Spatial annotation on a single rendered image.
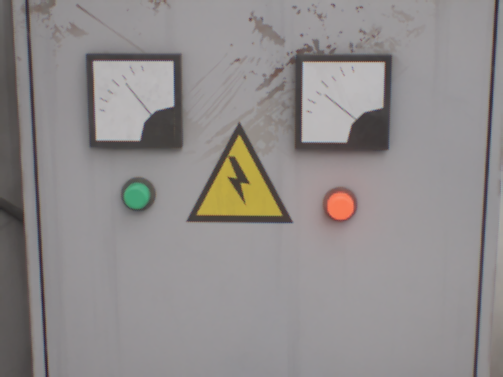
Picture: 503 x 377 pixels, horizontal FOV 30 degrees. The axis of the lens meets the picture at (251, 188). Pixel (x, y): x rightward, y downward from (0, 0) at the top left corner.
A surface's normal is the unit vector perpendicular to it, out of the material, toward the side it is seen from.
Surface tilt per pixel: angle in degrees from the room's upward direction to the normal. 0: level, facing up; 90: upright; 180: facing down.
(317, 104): 90
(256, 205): 90
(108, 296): 90
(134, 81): 90
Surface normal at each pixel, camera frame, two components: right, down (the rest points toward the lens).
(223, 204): -0.04, 0.23
